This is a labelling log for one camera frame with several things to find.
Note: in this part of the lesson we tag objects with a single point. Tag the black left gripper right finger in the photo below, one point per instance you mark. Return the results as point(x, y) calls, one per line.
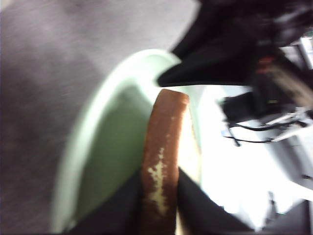
point(200, 213)

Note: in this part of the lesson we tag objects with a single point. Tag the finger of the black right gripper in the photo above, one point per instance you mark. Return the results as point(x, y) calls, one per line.
point(215, 71)
point(215, 29)

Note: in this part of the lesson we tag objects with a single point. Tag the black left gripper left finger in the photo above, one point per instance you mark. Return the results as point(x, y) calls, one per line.
point(115, 210)

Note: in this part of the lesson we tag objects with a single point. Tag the pale green round plate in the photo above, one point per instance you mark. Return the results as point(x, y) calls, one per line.
point(110, 147)

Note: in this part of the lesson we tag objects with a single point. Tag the toasted bread slice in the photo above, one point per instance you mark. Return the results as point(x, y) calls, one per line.
point(161, 147)

